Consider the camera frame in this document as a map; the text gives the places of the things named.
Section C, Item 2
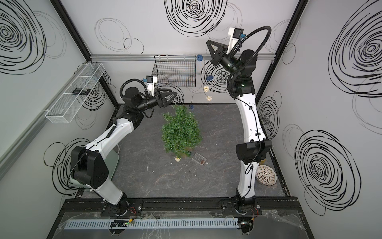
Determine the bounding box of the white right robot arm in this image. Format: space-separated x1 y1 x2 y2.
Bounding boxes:
207 26 272 210

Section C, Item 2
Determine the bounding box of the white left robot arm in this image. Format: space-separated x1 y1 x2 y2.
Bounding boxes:
70 76 178 215

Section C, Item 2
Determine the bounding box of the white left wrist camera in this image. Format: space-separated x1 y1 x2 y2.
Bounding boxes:
143 76 158 97

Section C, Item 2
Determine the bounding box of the black object in shelf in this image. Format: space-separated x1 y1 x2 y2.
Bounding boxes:
72 88 91 96

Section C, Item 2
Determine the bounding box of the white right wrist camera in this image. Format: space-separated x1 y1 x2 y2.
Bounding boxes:
227 27 246 54

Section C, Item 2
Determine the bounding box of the small green christmas tree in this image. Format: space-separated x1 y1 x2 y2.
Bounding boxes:
161 105 202 158

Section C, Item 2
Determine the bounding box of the black wire basket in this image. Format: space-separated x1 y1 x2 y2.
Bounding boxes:
152 60 197 87

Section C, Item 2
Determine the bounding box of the aluminium wall rail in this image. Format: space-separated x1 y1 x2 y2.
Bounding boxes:
90 53 276 62

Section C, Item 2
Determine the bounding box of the white mesh wall shelf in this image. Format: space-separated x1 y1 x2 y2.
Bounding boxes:
45 62 105 123

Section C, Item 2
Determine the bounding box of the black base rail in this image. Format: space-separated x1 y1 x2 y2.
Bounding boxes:
58 197 301 220

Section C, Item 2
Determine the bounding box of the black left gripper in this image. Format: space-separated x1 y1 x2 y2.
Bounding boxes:
136 90 176 115

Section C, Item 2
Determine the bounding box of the white round strainer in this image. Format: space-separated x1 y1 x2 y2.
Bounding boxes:
256 165 277 186

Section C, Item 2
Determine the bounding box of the white slotted cable duct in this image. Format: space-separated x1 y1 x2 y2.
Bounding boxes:
63 218 239 230

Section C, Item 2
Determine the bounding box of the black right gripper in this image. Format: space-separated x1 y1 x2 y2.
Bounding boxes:
207 42 239 82

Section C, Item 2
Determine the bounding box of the clear battery box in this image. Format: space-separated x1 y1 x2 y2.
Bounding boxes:
192 152 207 165

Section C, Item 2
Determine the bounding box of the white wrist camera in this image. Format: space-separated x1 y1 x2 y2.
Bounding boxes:
143 76 158 97
227 27 246 54

